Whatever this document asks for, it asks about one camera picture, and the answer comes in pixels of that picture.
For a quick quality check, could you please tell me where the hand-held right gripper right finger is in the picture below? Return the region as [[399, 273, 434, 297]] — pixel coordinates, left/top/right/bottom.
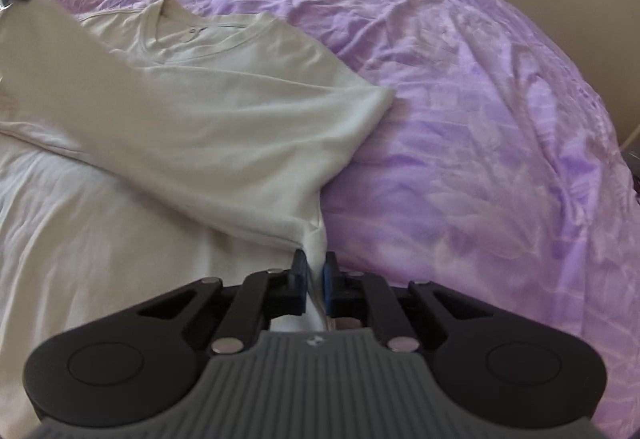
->
[[322, 252, 501, 354]]

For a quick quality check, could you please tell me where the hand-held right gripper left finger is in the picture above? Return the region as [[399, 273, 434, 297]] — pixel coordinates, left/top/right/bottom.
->
[[134, 249, 307, 354]]

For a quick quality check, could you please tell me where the purple floral bed cover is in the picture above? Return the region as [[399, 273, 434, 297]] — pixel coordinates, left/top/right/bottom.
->
[[35, 0, 640, 439]]

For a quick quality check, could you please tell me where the white printed t-shirt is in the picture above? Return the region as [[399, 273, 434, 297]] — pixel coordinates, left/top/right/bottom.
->
[[0, 0, 396, 439]]

